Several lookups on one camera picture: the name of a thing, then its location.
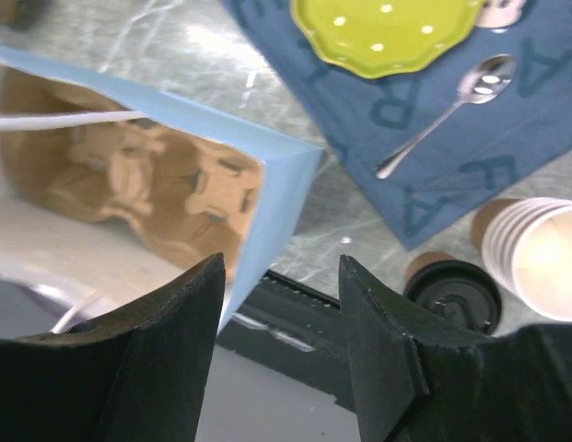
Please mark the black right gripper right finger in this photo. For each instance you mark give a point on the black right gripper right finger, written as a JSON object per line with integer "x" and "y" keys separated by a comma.
{"x": 418, "y": 377}

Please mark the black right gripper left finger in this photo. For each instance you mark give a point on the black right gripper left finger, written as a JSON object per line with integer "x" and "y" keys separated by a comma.
{"x": 137, "y": 373}

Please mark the black cup lid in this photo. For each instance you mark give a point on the black cup lid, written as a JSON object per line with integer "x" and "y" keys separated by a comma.
{"x": 457, "y": 291}

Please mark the stack of brown paper cups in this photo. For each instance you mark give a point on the stack of brown paper cups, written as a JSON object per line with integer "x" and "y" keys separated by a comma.
{"x": 526, "y": 246}

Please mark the blue white paper bag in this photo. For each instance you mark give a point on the blue white paper bag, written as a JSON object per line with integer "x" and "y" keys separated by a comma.
{"x": 105, "y": 265}

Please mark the blue letter print cloth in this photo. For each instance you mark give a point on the blue letter print cloth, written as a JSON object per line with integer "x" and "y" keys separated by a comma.
{"x": 478, "y": 152}

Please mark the silver spoon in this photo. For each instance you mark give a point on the silver spoon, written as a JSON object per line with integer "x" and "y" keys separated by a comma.
{"x": 480, "y": 85}

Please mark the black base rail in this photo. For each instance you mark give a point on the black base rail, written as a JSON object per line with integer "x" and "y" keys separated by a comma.
{"x": 296, "y": 331}

